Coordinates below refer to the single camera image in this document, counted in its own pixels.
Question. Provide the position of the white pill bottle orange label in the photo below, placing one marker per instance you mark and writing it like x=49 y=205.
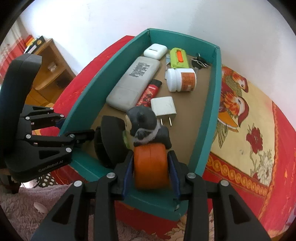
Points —
x=181 y=79

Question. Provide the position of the red lighter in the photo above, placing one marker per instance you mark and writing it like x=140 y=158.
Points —
x=150 y=92

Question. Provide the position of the green orange utility knife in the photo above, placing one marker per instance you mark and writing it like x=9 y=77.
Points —
x=178 y=58

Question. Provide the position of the white earbuds case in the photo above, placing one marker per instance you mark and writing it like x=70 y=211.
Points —
x=155 y=51

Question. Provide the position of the wooden bedside shelf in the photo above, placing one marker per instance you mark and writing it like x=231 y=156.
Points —
x=53 y=77

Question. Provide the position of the black car key with keyring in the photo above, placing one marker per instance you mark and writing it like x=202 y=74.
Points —
x=199 y=62

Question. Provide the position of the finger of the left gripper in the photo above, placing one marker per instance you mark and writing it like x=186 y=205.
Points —
x=76 y=137
x=48 y=119

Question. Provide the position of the orange timer with cat figure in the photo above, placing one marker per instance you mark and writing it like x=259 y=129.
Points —
x=150 y=140

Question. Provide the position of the red floral bed blanket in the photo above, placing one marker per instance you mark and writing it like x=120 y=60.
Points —
x=262 y=151

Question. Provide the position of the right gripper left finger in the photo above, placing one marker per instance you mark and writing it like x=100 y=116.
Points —
x=69 y=217

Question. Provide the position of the grey white power bank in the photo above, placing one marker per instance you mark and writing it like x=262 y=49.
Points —
x=133 y=83

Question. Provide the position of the books on shelf top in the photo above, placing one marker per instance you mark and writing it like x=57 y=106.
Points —
x=33 y=44

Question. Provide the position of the white usb wall charger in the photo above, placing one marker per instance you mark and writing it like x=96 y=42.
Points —
x=164 y=107

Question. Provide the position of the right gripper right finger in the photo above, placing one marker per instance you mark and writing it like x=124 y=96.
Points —
x=233 y=219

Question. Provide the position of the black folding phone stand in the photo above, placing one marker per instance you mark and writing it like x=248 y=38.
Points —
x=109 y=144

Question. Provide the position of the pink fluffy rug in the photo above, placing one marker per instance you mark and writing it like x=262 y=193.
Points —
x=25 y=218

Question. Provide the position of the teal cardboard tray box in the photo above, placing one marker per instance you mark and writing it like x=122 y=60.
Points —
x=191 y=136

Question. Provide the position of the small printed card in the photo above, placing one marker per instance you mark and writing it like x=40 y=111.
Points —
x=168 y=64

